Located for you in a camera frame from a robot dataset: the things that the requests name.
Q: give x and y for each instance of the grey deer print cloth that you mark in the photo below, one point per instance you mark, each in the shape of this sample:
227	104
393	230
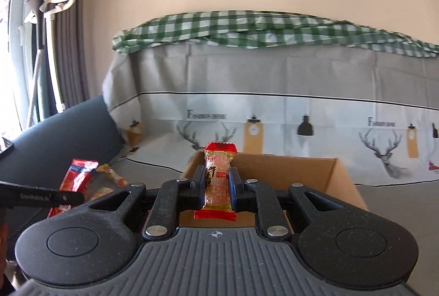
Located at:
376	112

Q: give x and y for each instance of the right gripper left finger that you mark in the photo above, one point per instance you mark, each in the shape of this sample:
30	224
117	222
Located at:
165	204

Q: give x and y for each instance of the green white puffed snack pack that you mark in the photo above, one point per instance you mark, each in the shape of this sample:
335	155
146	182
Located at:
95	194

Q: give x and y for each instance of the gold red snack bar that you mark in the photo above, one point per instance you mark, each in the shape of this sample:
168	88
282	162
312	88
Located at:
217	200

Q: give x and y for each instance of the person left hand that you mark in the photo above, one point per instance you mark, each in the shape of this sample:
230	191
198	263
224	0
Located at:
4	234

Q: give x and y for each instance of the red long snack bag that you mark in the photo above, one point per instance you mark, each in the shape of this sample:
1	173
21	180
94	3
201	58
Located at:
78	176

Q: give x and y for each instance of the brown cardboard box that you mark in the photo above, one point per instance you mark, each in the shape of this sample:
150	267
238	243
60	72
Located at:
326	175

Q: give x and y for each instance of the grey curtain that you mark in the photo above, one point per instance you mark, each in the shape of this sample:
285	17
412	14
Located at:
70	55

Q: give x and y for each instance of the yellow orange snack bar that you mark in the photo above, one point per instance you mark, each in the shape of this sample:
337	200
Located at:
109	173

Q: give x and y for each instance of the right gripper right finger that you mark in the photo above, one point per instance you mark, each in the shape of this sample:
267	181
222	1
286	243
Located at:
259	198

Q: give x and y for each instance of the white floor stand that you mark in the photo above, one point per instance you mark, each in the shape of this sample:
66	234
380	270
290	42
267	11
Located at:
42	13

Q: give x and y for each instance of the green checkered cloth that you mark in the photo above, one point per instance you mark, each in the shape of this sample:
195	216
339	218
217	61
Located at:
259	30

